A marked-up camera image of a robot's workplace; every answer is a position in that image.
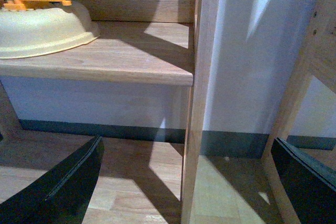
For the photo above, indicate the wooden shelf unit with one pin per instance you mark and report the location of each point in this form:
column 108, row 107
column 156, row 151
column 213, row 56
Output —
column 316, row 59
column 149, row 51

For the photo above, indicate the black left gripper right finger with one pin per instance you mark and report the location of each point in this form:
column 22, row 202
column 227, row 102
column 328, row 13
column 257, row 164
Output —
column 308, row 183

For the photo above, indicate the cream plastic bowl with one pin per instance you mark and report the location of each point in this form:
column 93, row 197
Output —
column 40, row 32

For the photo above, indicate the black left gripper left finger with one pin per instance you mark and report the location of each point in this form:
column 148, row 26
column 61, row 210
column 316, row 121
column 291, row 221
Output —
column 63, row 194

